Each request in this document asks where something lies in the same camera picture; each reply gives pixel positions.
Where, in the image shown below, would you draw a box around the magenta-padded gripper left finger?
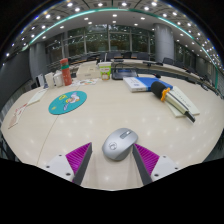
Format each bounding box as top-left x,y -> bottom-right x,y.
44,142 -> 93,186

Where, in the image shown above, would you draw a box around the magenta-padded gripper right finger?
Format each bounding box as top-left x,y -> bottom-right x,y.
132,143 -> 181,186

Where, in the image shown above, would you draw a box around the silver grey computer mouse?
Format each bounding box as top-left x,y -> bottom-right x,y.
101,127 -> 139,162

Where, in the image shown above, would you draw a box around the round teal cartoon mouse pad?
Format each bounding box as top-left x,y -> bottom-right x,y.
48,90 -> 88,116

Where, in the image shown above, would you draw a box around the white paper sheet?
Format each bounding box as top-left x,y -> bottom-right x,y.
165,85 -> 201,118

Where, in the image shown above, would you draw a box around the white printed booklet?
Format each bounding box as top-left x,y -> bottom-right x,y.
27,88 -> 49,106

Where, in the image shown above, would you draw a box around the blue and white book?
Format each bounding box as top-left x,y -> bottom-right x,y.
122,76 -> 174,93

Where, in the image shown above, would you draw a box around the stack of white paper cups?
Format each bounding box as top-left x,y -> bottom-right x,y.
44,72 -> 56,89

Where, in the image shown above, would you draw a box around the colourful sticker sheet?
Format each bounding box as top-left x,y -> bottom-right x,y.
71,78 -> 99,87

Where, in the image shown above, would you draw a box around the red bottle with green band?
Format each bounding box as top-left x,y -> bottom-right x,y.
59,58 -> 73,87

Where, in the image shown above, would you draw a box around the beige cardboard box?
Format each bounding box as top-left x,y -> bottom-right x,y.
75,62 -> 102,81

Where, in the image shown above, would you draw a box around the dark desk conference console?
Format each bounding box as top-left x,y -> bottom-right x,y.
111,68 -> 139,81

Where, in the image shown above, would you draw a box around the green printed paper cup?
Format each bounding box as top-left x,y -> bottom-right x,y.
98,61 -> 113,81

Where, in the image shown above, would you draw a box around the group of dark chairs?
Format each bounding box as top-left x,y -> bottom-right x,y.
96,50 -> 209,74

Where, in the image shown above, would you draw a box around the group of ceiling lights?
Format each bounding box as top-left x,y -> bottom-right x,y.
4,1 -> 221,59

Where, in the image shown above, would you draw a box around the black microphone with orange ring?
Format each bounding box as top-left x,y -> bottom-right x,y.
150,80 -> 197,124

